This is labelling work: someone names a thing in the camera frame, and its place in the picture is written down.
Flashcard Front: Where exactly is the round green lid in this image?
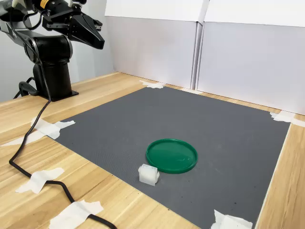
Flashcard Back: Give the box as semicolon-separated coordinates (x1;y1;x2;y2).
145;138;199;174

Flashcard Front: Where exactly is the white partition panel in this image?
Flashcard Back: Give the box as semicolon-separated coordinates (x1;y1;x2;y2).
190;0;305;116
104;0;209;89

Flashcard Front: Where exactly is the white tape piece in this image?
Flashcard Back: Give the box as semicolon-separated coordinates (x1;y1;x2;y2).
49;199;104;229
30;116;76;140
139;80;166;89
15;167;65;194
269;110;305;126
180;87;203;94
209;209;253;229

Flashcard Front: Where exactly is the dark grey mat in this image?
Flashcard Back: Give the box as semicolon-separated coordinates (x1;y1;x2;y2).
49;85;292;229

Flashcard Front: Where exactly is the white tape strip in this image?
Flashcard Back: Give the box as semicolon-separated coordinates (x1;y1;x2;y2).
0;130;46;147

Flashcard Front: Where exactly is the black base power cable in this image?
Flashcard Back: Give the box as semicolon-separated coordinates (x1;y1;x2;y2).
13;76;39;100

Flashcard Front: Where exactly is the black camera cable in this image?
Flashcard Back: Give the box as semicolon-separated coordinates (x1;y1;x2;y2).
9;7;118;229

